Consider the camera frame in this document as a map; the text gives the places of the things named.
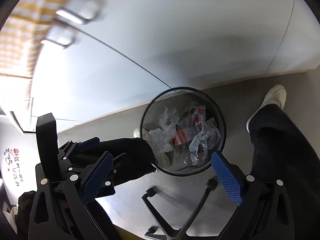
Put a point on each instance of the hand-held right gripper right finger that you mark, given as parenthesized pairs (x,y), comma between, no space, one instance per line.
(227,180)

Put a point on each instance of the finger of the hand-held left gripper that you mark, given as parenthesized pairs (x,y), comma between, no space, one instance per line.
(120,158)
(87,142)

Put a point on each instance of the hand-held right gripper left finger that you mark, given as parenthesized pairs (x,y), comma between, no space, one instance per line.
(97,180)

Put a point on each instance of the blue white plastic bag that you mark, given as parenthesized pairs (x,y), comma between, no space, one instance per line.
(193,152)

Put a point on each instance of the black mesh waste bin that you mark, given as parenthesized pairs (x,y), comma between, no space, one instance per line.
(221,135)

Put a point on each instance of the clear plastic wrapper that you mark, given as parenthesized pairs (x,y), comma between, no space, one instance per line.
(163,127)

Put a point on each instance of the clear plastic food packet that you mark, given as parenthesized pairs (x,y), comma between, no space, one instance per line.
(200,120)

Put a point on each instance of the person's left leg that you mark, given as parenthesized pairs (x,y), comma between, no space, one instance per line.
(135,152)

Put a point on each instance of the person's leg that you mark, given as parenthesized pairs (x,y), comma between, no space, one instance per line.
(135,152)
(280,155)

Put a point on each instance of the white left shoe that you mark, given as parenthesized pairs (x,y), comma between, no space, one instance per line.
(136,133)

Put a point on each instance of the white shoe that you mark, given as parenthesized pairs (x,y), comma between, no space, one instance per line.
(136,133)
(275,95)

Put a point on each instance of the person's right leg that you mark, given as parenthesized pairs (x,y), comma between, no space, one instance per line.
(280,155)

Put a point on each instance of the black chair base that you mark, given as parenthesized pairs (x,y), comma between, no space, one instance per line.
(175,227)

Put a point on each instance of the white cloth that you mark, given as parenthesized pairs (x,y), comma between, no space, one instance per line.
(10,217)

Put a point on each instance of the white right shoe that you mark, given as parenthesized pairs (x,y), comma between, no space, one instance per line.
(275,95)

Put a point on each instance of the yellow checked tablecloth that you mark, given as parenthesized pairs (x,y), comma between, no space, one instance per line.
(20,42)

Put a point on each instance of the white base cabinet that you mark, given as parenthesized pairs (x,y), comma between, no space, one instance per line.
(175,42)

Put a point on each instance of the wall poster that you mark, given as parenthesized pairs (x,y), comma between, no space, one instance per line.
(12,162)

